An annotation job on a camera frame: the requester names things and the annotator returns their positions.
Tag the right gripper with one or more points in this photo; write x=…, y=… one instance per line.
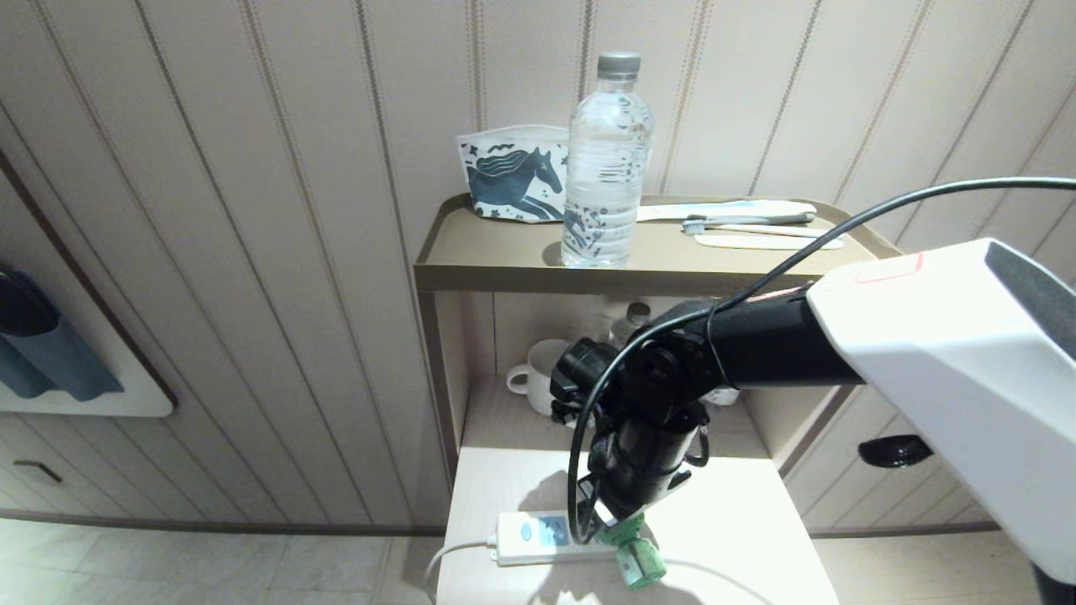
x=647, y=449

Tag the green mosquito repellent device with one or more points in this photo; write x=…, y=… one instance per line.
x=640, y=565

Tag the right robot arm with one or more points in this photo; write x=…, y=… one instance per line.
x=925, y=361

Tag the white power strip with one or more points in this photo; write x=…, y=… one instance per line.
x=538, y=536

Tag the small bottle with grey cap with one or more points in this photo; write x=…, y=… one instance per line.
x=632, y=323

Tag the white ceramic mug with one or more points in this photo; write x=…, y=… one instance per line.
x=538, y=378

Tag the beige bedside shelf unit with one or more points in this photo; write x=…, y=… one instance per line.
x=504, y=248

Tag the toothbrush with white wrapper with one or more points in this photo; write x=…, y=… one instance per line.
x=723, y=208

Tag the clear plastic water bottle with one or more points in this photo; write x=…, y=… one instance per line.
x=607, y=168

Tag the horse print pouch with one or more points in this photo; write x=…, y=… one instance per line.
x=513, y=181

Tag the blue grey wall pocket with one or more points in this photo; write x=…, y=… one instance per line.
x=59, y=361

